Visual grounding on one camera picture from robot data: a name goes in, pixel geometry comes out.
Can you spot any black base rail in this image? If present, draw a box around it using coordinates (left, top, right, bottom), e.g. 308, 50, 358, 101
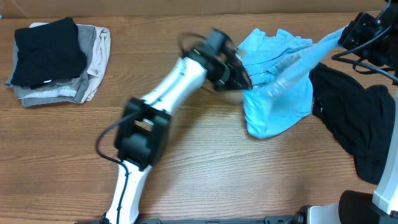
74, 215, 299, 224

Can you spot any light blue printed t-shirt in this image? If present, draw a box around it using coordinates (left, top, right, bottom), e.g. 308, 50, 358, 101
238, 29, 343, 139

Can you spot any black folded garment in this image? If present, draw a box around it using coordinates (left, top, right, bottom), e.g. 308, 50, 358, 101
11, 17, 87, 89

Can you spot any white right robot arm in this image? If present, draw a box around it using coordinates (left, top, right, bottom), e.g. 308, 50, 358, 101
289, 1, 397, 223

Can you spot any grey folded garment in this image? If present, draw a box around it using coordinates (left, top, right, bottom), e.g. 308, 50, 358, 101
4, 24, 97, 108

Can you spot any black crumpled garment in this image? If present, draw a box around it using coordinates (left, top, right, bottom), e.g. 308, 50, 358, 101
309, 63, 396, 185

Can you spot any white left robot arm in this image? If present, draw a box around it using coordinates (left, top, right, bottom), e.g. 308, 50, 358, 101
99, 29, 251, 224

